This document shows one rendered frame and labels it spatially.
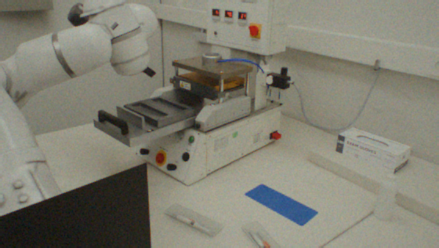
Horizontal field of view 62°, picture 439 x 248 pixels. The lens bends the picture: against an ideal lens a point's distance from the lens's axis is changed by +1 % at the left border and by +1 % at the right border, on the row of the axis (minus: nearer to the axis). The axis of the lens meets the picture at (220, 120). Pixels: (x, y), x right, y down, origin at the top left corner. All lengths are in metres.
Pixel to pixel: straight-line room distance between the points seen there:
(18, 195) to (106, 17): 0.43
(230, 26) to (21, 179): 0.99
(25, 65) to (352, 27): 1.26
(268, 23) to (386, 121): 0.64
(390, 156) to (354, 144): 0.13
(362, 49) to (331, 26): 0.21
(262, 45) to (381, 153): 0.58
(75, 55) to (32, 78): 0.11
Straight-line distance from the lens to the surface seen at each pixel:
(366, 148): 1.44
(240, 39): 1.48
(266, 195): 1.25
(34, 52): 0.89
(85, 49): 0.86
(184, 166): 1.29
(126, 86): 2.83
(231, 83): 1.37
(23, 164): 0.86
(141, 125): 1.18
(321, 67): 1.77
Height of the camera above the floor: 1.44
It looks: 22 degrees down
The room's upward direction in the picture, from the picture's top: 2 degrees clockwise
